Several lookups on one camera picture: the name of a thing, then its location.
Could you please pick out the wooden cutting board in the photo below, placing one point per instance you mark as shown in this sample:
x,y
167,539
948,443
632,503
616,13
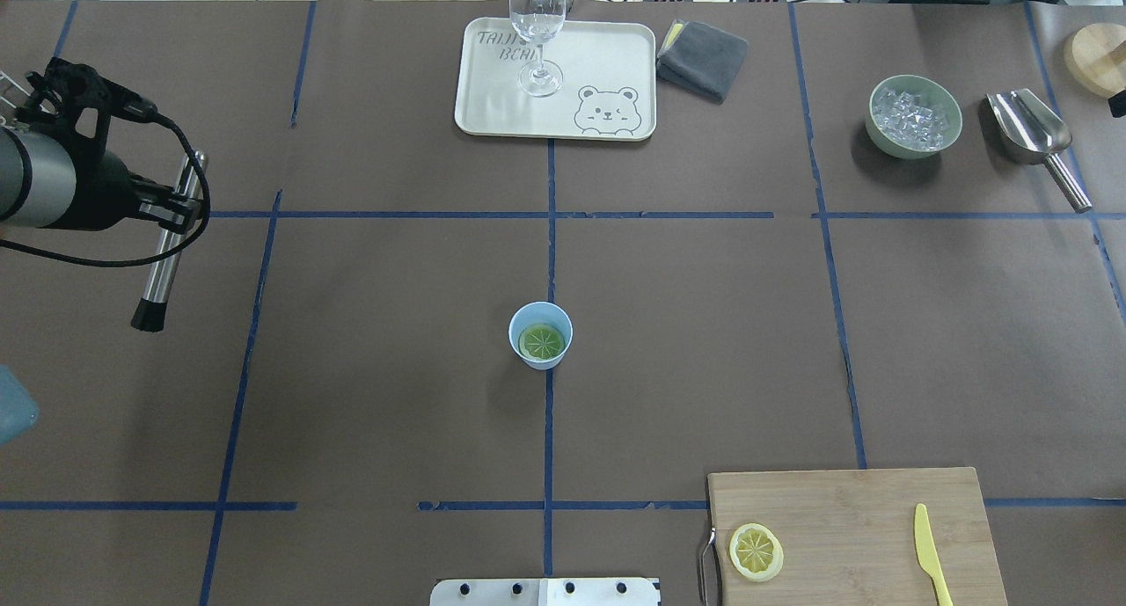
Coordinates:
x,y
848,536

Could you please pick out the lemon slice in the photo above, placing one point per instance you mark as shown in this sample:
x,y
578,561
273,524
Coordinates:
x,y
541,342
755,553

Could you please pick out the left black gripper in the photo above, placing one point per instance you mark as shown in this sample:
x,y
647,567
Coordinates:
x,y
104,190

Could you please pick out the steel muddler black tip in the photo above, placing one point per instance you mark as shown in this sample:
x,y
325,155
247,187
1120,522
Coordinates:
x,y
149,315

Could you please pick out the yellow plastic knife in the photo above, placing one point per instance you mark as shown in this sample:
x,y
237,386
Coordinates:
x,y
927,554

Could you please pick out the cream bear tray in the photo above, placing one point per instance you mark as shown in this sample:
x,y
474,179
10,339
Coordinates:
x,y
607,93

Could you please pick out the grey folded cloth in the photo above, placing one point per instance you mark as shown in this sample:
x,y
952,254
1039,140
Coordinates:
x,y
701,59

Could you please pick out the green bowl of ice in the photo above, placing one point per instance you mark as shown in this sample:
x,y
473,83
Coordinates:
x,y
912,117

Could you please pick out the steel ice scoop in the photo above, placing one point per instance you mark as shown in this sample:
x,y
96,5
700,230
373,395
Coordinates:
x,y
1032,133

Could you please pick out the clear wine glass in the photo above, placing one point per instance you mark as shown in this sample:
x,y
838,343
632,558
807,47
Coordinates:
x,y
537,22

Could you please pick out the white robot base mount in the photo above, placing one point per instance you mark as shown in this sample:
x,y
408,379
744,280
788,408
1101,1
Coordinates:
x,y
547,591

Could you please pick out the light blue cup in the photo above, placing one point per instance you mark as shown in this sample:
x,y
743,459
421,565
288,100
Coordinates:
x,y
541,312

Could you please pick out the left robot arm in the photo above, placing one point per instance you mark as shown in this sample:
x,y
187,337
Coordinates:
x,y
170,243

